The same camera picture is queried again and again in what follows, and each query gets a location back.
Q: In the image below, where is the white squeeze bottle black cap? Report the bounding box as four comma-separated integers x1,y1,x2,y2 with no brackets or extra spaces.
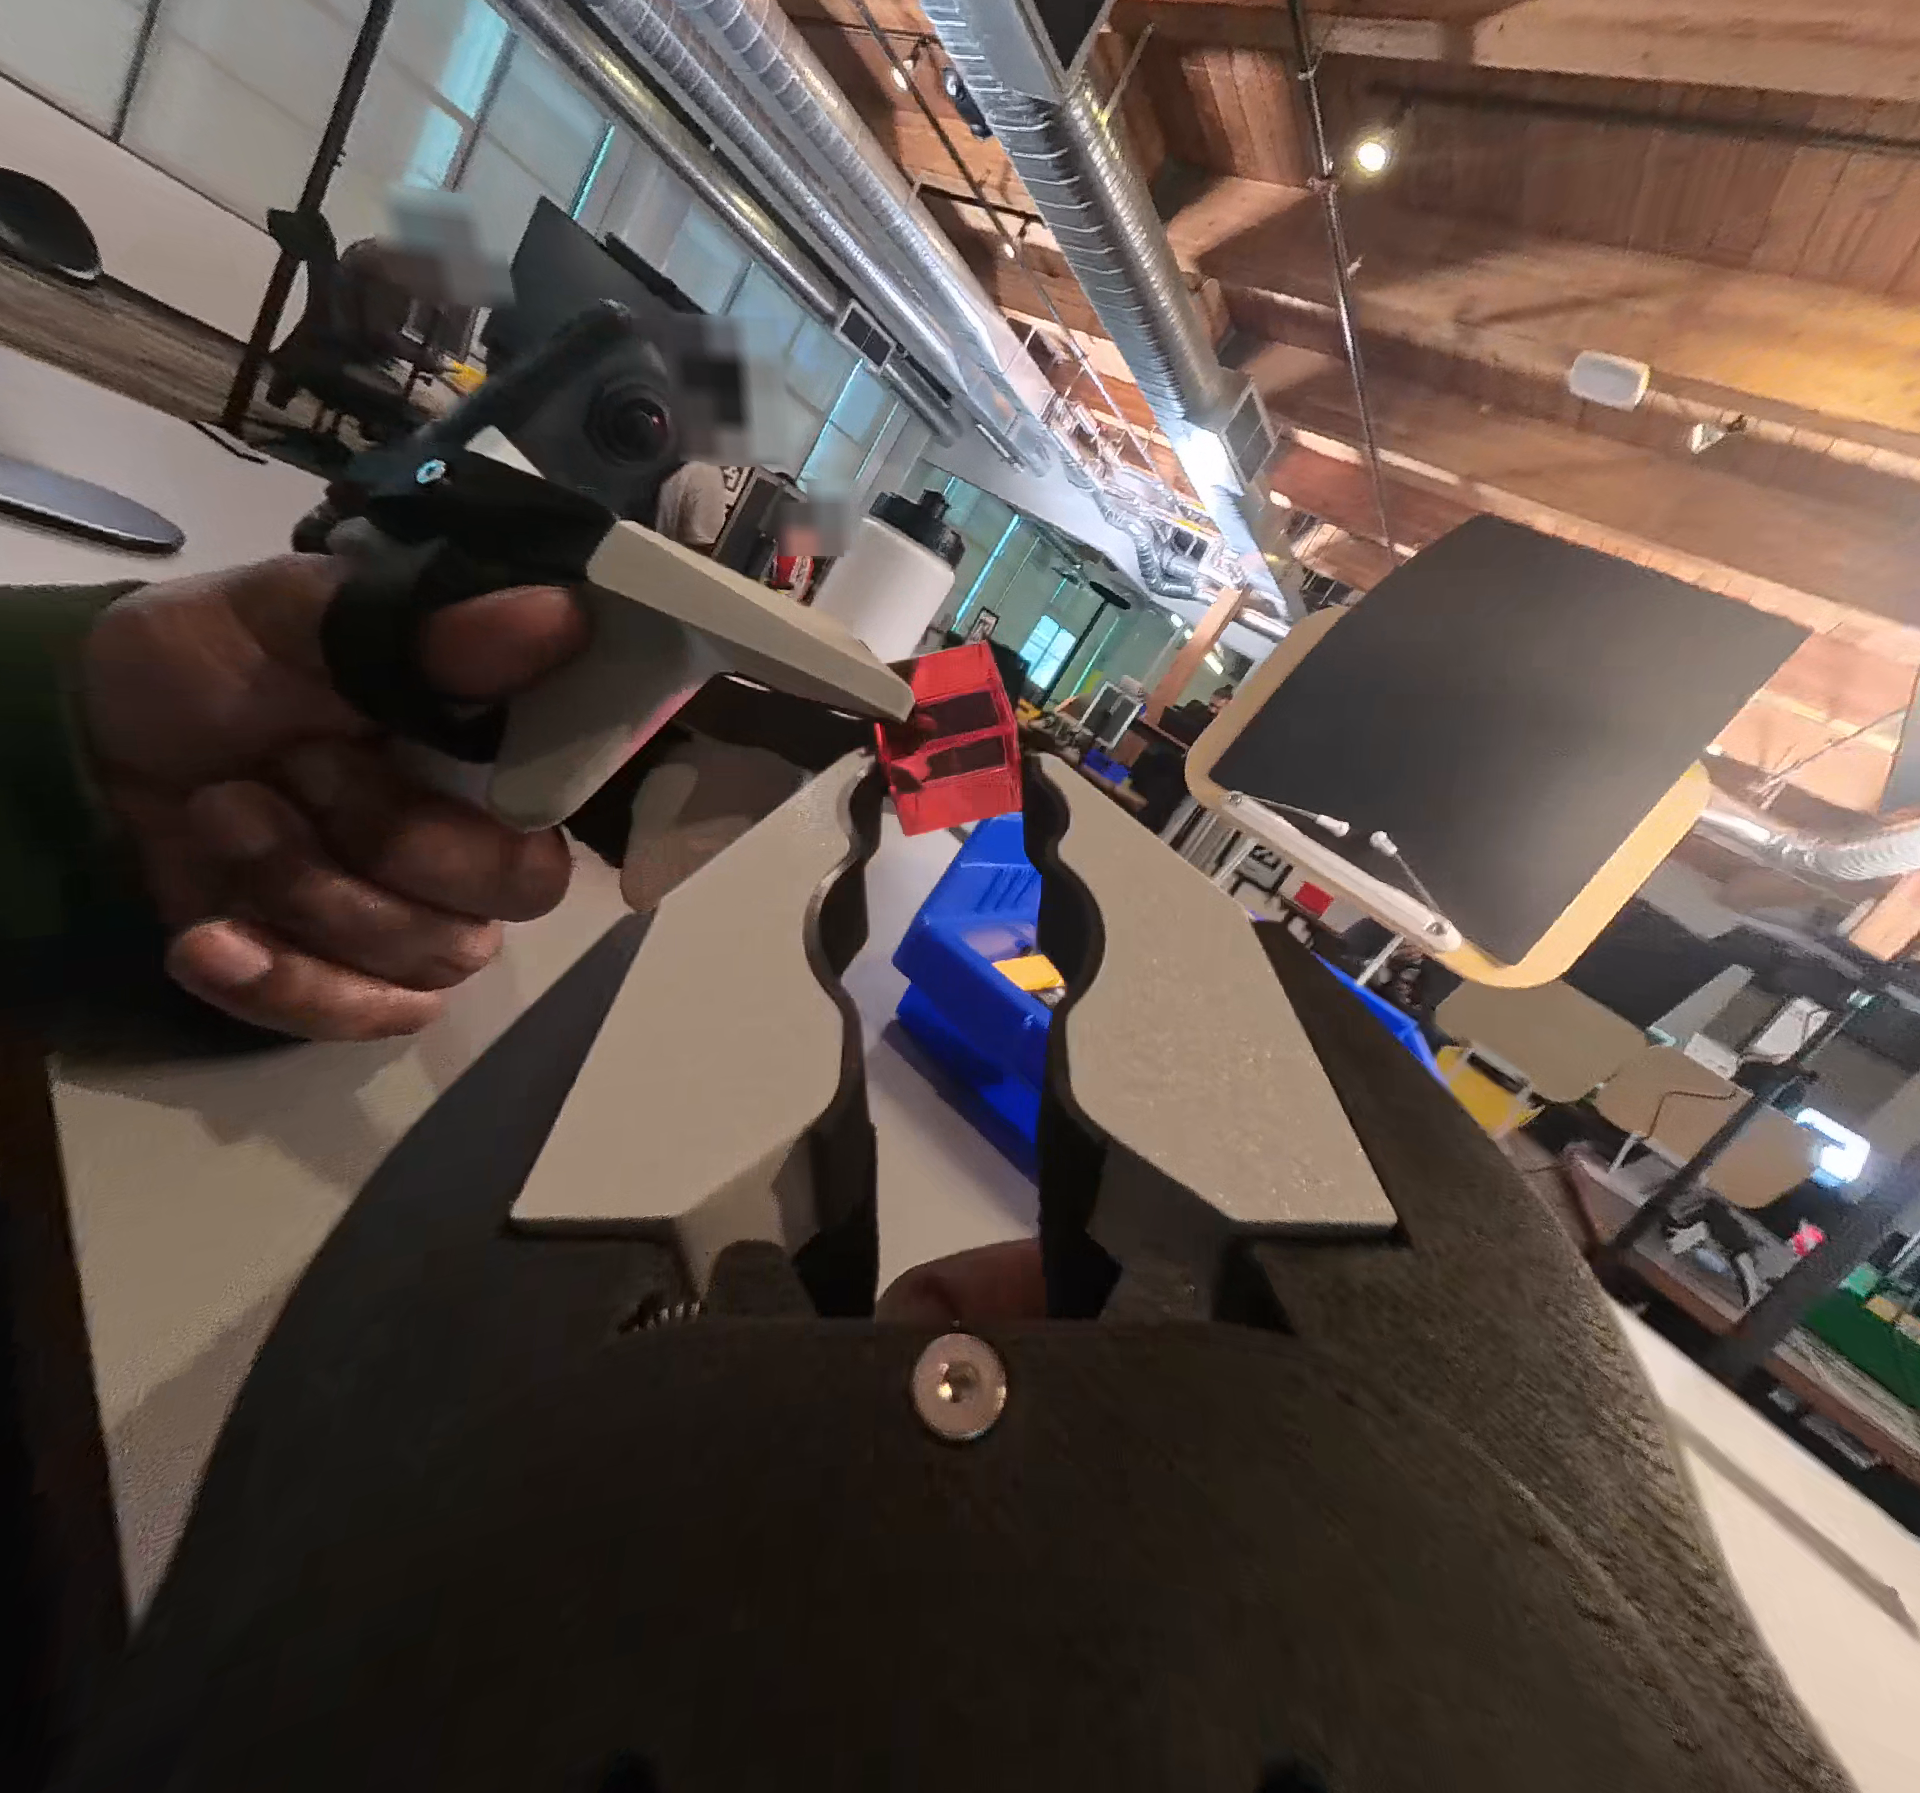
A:
808,487,971,673

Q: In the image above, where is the person's left hand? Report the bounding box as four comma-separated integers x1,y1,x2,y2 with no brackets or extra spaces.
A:
77,552,604,1046

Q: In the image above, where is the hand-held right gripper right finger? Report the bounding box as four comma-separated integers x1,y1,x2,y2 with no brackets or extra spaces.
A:
1031,758,1403,1290

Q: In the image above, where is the blue plastic bin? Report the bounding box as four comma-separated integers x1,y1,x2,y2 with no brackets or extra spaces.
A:
890,817,1444,1174

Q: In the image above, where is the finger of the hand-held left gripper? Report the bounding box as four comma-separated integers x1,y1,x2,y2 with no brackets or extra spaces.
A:
625,744,860,916
445,521,916,836

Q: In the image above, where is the red transparent cube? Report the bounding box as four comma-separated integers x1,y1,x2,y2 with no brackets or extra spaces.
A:
869,639,1031,837

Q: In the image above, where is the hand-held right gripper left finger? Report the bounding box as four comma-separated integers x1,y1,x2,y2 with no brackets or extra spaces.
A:
506,758,883,1290

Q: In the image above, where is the silver ceiling duct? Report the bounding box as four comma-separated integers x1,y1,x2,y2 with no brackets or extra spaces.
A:
855,0,1295,600
445,0,1205,586

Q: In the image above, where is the person's left forearm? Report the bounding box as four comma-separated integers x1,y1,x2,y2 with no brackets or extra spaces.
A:
0,579,138,1140

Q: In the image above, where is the black computer monitor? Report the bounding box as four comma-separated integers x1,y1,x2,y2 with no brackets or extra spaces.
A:
493,195,712,361

